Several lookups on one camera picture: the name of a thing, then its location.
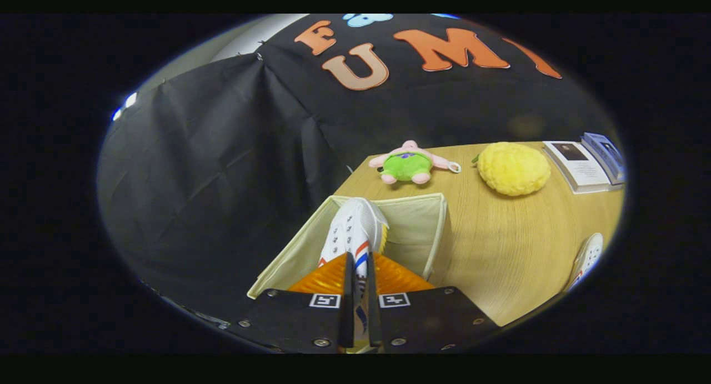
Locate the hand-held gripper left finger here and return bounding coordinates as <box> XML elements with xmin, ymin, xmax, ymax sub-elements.
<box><xmin>225</xmin><ymin>252</ymin><xmax>356</xmax><ymax>355</ymax></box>

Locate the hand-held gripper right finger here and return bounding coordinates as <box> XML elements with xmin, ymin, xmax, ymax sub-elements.
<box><xmin>365</xmin><ymin>253</ymin><xmax>500</xmax><ymax>355</ymax></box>

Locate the white striped sneaker shoe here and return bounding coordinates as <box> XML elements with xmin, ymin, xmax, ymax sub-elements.
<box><xmin>318</xmin><ymin>197</ymin><xmax>389</xmax><ymax>351</ymax></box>
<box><xmin>564</xmin><ymin>232</ymin><xmax>604</xmax><ymax>293</ymax></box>

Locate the beige fabric storage box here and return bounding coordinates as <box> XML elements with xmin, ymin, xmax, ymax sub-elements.
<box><xmin>247</xmin><ymin>192</ymin><xmax>448</xmax><ymax>300</ymax></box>

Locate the pink and green plush toy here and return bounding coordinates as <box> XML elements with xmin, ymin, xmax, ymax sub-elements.
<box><xmin>368</xmin><ymin>140</ymin><xmax>462</xmax><ymax>185</ymax></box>

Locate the black backdrop cloth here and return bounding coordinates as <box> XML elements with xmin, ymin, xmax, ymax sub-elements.
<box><xmin>97</xmin><ymin>14</ymin><xmax>620</xmax><ymax>329</ymax></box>

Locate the yellow round plush toy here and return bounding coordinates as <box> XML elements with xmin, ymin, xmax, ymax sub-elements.
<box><xmin>473</xmin><ymin>142</ymin><xmax>552</xmax><ymax>197</ymax></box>

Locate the white booklet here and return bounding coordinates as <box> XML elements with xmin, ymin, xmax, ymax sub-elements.
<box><xmin>542</xmin><ymin>141</ymin><xmax>612</xmax><ymax>194</ymax></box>

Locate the blue grey book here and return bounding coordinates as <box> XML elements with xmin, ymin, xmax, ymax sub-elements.
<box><xmin>580</xmin><ymin>132</ymin><xmax>627</xmax><ymax>186</ymax></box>

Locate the ceiling light panel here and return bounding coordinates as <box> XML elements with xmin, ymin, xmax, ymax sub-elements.
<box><xmin>111</xmin><ymin>91</ymin><xmax>138</xmax><ymax>122</ymax></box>

